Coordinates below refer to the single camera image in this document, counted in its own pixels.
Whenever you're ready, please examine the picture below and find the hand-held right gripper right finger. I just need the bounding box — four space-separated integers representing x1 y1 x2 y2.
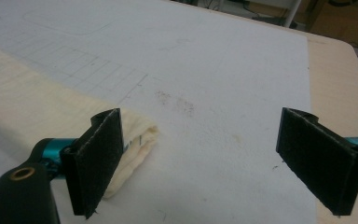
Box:
275 106 358 217

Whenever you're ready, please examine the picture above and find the cream cloth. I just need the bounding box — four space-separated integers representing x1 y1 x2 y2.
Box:
0 40 160 200

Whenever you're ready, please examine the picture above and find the white paper mat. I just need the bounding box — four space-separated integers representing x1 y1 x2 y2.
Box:
0 0 319 224

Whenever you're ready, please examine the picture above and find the brown cardboard box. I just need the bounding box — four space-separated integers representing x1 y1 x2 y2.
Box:
304 0 358 48

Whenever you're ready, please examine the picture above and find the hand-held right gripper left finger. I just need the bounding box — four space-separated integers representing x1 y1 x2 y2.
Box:
59 107 125 219

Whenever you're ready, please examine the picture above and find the white metal stand pole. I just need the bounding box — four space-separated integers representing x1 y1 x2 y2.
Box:
283 0 302 28

